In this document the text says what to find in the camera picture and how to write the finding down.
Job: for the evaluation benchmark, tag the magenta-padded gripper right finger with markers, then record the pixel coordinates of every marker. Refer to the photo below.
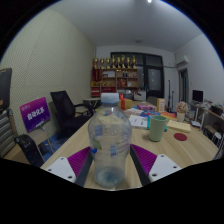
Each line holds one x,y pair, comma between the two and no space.
165,166

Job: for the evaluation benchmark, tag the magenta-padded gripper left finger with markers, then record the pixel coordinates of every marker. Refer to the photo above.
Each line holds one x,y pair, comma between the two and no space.
61,167

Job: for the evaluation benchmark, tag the clear plastic water bottle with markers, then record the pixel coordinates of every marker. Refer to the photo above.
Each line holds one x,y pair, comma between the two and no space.
110,140

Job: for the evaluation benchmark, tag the flat round red coaster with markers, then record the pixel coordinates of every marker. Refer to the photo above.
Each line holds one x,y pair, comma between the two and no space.
180,136

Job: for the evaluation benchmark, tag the black bag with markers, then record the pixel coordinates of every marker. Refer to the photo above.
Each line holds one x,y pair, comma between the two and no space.
28,150

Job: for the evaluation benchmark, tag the pale green cup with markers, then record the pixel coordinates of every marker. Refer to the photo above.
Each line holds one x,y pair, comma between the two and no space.
157,128

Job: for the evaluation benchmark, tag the yellow paper envelope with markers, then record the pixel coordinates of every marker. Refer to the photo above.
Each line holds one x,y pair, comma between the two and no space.
179,126

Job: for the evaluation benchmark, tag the orange book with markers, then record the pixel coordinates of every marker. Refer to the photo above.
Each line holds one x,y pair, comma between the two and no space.
168,115

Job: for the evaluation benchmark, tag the white printed document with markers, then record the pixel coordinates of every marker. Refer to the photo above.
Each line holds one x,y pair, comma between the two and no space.
138,121

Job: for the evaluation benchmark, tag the blue patterned book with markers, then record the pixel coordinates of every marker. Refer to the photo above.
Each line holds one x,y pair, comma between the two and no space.
150,114

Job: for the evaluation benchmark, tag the black office chair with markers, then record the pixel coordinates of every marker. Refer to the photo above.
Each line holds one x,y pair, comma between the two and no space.
65,110

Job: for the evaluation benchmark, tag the pink flowers in white pot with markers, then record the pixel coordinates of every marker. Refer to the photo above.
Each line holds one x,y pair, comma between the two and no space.
182,110

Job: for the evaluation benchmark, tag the purple sign board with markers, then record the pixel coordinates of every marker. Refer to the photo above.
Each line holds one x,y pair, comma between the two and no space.
35,114

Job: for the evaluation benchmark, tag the white round stool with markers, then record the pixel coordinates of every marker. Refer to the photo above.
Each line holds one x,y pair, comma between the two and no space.
217,136

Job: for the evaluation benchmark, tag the small upright orange box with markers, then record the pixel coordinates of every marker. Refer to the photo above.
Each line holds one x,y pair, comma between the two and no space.
161,104

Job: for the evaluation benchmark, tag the pink box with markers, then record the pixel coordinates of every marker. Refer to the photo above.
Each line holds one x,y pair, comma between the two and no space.
145,107

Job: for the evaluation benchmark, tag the black tripod stand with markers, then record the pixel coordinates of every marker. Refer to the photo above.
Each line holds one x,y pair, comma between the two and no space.
172,96

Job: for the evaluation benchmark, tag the small white side table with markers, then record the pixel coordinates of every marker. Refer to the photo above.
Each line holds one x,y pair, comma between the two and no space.
91,100

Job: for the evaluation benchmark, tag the black computer monitor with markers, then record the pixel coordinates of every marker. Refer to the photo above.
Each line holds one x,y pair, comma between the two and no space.
198,96

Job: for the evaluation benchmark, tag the dark glass door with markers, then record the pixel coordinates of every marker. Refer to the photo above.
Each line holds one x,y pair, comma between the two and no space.
155,78

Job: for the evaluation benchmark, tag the wooden shelf unit with trophies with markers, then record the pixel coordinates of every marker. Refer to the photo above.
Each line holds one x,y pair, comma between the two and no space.
115,78

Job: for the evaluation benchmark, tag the long wooden wall desk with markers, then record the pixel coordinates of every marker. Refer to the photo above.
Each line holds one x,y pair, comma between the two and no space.
210,116

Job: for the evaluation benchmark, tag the white wall air conditioner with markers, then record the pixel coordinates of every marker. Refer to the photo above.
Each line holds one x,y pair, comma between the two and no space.
182,60

